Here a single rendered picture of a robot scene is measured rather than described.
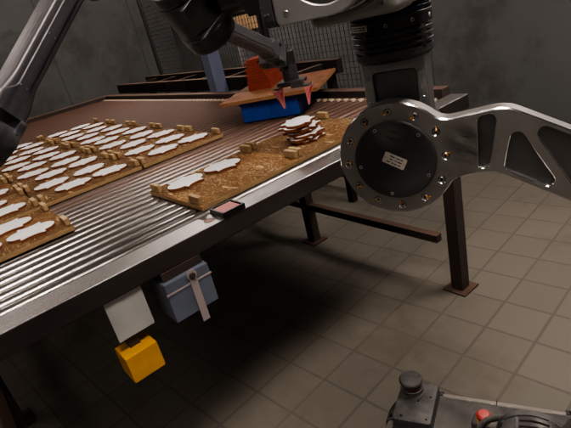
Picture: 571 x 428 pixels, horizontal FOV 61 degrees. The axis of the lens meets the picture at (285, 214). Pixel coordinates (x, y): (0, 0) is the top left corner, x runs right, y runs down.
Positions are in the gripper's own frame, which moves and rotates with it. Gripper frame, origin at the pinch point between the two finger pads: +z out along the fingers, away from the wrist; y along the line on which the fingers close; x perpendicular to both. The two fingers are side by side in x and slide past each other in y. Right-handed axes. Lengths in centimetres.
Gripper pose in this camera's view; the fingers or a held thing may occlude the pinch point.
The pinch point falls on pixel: (296, 104)
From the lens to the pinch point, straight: 184.9
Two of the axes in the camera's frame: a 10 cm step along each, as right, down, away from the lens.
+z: 2.2, 8.9, 4.1
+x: -2.5, 4.5, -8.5
